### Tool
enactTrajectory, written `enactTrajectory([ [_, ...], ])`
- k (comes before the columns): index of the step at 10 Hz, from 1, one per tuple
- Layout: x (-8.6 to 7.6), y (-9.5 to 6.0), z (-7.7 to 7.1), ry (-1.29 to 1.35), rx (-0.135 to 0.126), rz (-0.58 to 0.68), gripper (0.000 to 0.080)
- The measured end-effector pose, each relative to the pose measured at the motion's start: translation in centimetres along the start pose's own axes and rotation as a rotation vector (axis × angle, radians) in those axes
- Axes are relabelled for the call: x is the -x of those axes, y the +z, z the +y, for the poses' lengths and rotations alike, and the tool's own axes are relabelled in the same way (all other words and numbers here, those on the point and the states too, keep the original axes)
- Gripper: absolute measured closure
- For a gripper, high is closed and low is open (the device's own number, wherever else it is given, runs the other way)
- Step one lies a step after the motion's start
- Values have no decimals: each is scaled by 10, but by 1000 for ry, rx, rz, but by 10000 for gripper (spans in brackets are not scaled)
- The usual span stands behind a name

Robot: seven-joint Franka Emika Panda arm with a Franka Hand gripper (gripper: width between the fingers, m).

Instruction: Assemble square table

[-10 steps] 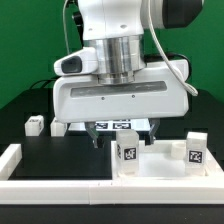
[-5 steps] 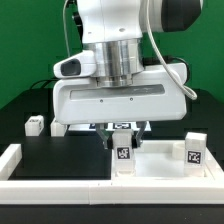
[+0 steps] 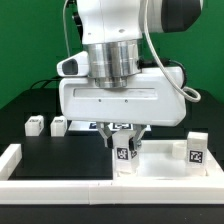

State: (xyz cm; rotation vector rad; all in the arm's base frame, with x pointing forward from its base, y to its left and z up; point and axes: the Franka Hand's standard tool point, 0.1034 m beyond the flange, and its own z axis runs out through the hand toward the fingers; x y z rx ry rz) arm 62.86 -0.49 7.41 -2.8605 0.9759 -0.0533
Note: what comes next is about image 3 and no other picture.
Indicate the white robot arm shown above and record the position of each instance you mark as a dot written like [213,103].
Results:
[111,84]

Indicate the white U-shaped fence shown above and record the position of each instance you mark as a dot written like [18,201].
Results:
[121,190]

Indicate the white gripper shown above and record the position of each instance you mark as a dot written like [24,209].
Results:
[148,99]

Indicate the white square table top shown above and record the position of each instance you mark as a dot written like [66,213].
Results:
[166,159]

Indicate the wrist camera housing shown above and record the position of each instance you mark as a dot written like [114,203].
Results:
[74,66]

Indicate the white marker base plate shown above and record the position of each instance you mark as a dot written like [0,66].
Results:
[91,126]

